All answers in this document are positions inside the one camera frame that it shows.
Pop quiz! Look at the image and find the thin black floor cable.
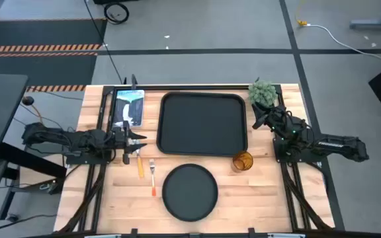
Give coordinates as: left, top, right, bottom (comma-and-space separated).
83, 0, 126, 84

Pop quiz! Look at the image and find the yellow cable plug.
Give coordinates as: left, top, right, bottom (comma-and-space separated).
294, 0, 310, 27

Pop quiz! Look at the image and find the grey table leg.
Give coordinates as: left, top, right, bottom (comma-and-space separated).
349, 2, 381, 32

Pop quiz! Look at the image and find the black aluminium table frame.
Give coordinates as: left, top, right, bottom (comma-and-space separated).
57, 83, 336, 238

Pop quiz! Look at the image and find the green potted plant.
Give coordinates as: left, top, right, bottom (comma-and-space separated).
247, 79, 279, 112

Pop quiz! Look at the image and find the coiled black cable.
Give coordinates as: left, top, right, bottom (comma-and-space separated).
103, 2, 130, 25

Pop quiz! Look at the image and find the waterfall cover book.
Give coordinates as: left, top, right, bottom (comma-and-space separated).
112, 89, 146, 128

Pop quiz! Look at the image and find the spoon with wooden handle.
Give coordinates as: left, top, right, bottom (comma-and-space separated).
129, 138, 146, 180

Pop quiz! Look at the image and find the black hazard-striped floor mat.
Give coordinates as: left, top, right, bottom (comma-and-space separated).
0, 17, 108, 94

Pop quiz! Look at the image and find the black desk leg frame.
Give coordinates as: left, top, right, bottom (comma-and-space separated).
0, 141, 67, 229

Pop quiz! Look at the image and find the black round plate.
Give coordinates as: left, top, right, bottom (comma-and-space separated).
161, 163, 220, 223

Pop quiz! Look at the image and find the black floor power cable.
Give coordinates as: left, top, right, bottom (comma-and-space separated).
0, 214, 58, 236

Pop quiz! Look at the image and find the amber glass cup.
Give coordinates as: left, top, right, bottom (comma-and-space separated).
232, 150, 255, 172

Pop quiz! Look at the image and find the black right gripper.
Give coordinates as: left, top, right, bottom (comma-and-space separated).
251, 104, 293, 134

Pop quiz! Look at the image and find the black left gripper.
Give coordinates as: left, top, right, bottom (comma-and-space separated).
112, 120, 148, 165

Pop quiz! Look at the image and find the white floor cable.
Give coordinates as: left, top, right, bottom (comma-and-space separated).
305, 23, 381, 69

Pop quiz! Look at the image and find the fork with orange handle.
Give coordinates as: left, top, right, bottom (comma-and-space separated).
148, 158, 157, 198

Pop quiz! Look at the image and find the black rectangular tray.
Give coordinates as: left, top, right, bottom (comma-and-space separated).
156, 91, 249, 157

